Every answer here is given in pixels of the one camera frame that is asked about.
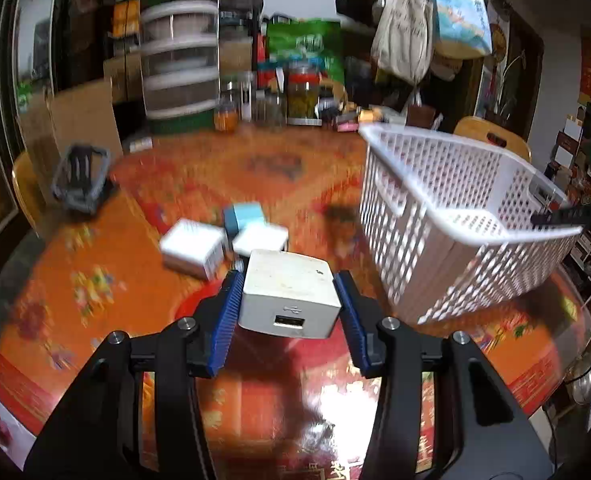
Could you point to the small white charger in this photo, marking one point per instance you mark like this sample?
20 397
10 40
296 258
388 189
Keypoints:
260 236

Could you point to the beige hanging tote bag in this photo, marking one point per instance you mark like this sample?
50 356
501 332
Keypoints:
403 44

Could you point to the orange lidded small jar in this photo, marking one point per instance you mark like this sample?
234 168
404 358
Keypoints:
226 116

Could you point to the brown ceramic mug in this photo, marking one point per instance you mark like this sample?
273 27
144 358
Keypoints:
420 116

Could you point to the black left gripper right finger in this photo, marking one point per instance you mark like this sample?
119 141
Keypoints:
480 429

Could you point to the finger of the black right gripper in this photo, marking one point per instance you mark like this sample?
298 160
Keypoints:
574 216

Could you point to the white plastic drawer tower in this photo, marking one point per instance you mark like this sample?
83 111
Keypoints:
179 48

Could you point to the black phone holder stand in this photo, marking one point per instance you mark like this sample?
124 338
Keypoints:
81 182

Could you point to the cardboard box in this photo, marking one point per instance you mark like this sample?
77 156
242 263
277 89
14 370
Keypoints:
51 124

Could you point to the white square charger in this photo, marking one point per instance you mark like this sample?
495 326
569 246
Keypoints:
193 248

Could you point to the metal pot lid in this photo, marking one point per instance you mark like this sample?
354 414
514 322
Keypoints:
578 384

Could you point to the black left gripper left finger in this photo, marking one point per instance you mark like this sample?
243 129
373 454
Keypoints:
94 432

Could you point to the wooden chair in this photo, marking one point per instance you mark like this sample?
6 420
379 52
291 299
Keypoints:
482 130

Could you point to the glass jar red lid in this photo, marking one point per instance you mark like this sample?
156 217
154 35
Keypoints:
302 94

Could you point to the blue printed hanging bag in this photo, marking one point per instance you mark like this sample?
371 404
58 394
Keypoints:
462 30

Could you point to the white perforated plastic basket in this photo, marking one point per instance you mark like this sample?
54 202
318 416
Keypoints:
448 222

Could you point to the light blue charger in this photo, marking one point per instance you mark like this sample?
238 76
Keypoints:
237 217

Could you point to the white usb wall charger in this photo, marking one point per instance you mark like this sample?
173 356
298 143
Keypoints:
288 295

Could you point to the green shopping bag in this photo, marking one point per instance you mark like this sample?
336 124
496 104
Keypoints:
317 40

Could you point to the white shelf with boxes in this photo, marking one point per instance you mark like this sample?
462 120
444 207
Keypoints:
583 159

